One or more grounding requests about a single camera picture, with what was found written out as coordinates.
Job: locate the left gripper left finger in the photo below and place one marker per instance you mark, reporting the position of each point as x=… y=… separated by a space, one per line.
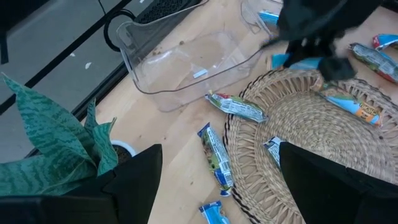
x=133 y=193

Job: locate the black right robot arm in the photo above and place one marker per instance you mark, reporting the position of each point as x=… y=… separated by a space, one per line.
x=363 y=12

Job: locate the round woven straw placemat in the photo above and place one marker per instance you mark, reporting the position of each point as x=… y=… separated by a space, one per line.
x=311 y=124

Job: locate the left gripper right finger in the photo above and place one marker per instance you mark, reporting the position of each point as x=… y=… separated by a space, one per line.
x=335 y=199

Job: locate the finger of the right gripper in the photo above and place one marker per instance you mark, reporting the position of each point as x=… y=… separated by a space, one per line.
x=300 y=51
x=337 y=68

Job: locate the green granola bar wrapper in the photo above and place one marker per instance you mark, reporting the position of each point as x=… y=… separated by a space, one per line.
x=273 y=149
x=236 y=107
x=216 y=155

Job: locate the clear plastic storage bin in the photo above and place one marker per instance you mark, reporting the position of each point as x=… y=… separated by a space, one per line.
x=186 y=62
x=252 y=15

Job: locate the black perforated box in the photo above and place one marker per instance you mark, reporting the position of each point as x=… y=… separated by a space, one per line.
x=164 y=9

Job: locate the green snake plant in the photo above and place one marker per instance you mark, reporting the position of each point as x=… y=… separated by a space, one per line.
x=46 y=140

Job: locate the white plant pot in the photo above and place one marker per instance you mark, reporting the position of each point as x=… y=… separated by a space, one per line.
x=124 y=144

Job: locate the grey snack packet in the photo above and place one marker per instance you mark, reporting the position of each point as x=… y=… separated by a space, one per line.
x=373 y=60

